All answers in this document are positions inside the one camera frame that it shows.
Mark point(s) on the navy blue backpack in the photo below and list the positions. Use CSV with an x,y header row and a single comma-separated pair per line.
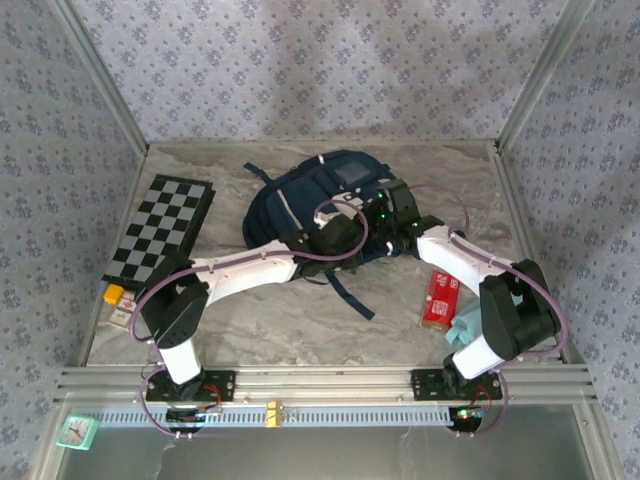
x,y
280,210

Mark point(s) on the red rectangular box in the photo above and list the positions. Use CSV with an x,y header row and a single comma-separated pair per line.
x,y
440,305

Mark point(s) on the teal cloth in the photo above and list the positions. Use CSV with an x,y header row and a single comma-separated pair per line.
x,y
462,327

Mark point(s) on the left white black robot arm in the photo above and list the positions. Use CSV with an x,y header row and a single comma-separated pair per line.
x,y
245,267

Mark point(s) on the brass connector block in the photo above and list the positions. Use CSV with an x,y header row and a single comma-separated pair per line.
x,y
274,415

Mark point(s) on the black grey folding chessboard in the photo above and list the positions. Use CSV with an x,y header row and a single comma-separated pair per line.
x,y
160,230

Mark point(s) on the playing card box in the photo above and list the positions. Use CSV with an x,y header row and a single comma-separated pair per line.
x,y
122,312

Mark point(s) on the small orange block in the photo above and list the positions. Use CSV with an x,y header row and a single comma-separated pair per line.
x,y
113,294

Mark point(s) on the mint green alarm clock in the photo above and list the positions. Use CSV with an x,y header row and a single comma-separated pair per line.
x,y
76,432

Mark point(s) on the aluminium mounting rail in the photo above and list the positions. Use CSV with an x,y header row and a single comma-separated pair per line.
x,y
320,385

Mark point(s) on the aluminium side rail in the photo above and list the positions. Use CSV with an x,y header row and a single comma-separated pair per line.
x,y
532,260

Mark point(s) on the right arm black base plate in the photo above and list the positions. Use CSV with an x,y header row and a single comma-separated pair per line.
x,y
425,385

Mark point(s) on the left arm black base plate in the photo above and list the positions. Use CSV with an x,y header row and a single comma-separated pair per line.
x,y
225,385

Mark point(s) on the aluminium frame post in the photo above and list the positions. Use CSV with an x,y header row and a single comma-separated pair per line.
x,y
542,75
102,77

